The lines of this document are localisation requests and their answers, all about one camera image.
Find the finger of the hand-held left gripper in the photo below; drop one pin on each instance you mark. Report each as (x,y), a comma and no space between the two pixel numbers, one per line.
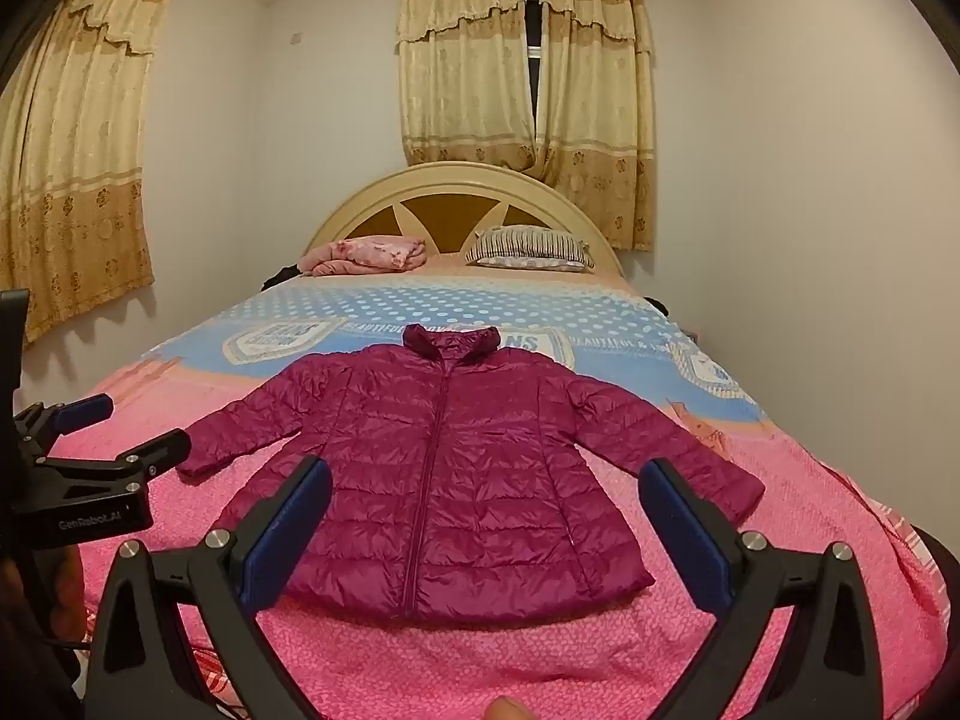
(86,411)
(142,454)

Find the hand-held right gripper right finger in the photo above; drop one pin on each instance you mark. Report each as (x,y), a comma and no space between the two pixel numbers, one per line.
(686,532)

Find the striped pillow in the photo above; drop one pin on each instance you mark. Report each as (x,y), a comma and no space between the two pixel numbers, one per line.
(529,247)

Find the beige floral curtain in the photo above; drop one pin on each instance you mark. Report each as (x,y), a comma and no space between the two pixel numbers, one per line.
(592,112)
(465,67)
(75,150)

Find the person's right hand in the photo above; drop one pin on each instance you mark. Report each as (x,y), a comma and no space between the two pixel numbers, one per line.
(511,709)

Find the pink floral folded blanket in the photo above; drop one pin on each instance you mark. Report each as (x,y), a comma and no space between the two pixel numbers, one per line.
(367,253)

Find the magenta puffer jacket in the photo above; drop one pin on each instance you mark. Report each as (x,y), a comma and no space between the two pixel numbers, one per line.
(450,480)

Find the dark window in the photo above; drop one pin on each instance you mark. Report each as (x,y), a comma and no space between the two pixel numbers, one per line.
(533,52)

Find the cream arched headboard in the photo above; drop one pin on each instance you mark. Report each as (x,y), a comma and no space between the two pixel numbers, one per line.
(442,202)

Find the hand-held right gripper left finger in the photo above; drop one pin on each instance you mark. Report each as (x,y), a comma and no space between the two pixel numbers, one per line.
(289,532)

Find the pink and blue printed bedsheet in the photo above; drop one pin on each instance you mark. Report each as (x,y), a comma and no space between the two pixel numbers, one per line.
(600,660)

